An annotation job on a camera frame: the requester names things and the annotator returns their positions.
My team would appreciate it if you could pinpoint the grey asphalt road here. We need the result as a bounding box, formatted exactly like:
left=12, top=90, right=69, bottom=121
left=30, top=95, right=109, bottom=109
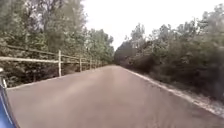
left=6, top=64, right=224, bottom=128

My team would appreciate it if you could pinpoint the row of trees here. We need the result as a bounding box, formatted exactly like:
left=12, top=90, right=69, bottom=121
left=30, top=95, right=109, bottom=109
left=113, top=3, right=224, bottom=102
left=0, top=0, right=116, bottom=89

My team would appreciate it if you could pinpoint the pale gravel strip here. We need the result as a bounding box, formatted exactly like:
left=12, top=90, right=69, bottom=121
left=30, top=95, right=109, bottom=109
left=121, top=66, right=224, bottom=118

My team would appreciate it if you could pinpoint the pale wooden rail fence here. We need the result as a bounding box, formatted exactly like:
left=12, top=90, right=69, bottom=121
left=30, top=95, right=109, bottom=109
left=0, top=44, right=110, bottom=79

